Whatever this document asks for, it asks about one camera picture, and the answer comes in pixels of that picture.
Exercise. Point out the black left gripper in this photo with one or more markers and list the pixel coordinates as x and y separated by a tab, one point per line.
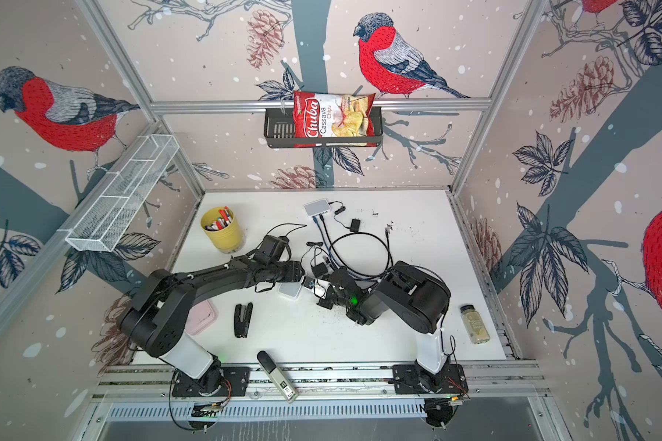
294	271

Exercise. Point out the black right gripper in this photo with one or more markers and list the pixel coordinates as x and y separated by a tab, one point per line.
325	304

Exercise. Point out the white network switch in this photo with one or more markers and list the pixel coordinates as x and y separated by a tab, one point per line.
290	290
318	207

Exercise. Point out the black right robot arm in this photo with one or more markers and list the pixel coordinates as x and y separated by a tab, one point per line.
415	296

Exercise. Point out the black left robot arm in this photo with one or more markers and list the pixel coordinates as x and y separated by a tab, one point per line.
158	313

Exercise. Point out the black stapler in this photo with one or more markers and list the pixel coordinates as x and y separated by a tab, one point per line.
242	319

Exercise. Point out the yellow cup with pens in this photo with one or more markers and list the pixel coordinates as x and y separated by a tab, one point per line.
223	229

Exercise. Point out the black grey remote device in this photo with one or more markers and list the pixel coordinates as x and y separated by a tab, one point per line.
277	377

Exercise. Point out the glass spice jar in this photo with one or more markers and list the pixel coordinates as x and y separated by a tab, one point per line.
474	324

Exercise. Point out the red cassava chips bag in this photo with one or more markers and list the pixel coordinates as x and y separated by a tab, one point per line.
350	114

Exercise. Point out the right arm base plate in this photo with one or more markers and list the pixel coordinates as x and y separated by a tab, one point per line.
412	379

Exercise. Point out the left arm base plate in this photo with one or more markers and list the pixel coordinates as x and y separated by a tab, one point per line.
226	381

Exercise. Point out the black wall basket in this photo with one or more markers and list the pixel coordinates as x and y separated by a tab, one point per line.
281	131

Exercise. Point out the white wire mesh shelf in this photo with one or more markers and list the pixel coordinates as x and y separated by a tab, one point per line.
107	219

